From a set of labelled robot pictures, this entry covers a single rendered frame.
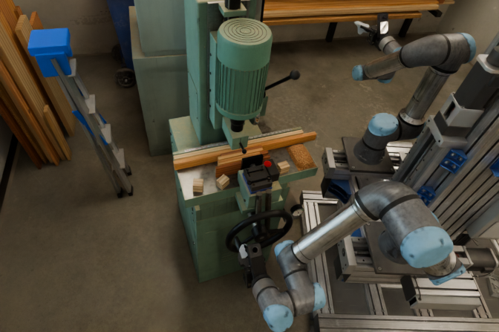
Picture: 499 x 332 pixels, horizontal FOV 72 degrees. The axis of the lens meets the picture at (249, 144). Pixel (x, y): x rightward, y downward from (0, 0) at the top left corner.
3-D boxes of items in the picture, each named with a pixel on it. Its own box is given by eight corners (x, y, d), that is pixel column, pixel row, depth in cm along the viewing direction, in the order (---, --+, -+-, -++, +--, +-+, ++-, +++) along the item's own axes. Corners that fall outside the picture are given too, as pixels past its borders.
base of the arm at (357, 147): (379, 143, 177) (386, 129, 170) (386, 166, 167) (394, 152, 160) (350, 141, 176) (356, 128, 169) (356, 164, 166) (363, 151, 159)
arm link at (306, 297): (314, 266, 107) (282, 275, 104) (330, 302, 100) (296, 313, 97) (309, 276, 113) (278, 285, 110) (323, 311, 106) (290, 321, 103)
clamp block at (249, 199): (246, 209, 137) (248, 197, 131) (235, 183, 146) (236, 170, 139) (279, 200, 142) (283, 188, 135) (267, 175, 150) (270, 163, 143)
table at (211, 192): (189, 229, 133) (189, 220, 128) (174, 169, 151) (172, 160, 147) (326, 191, 151) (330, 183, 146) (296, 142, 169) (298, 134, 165)
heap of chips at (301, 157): (298, 171, 149) (300, 165, 147) (285, 148, 158) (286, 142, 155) (316, 166, 152) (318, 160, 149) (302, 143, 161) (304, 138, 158)
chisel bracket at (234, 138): (231, 153, 142) (232, 139, 135) (221, 129, 150) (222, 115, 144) (248, 149, 144) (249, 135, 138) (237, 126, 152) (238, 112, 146)
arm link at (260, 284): (255, 289, 103) (280, 282, 106) (250, 279, 107) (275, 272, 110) (256, 308, 106) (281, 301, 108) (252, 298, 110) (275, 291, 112)
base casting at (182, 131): (194, 222, 149) (194, 211, 143) (168, 131, 184) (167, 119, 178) (287, 197, 162) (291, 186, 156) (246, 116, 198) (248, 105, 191)
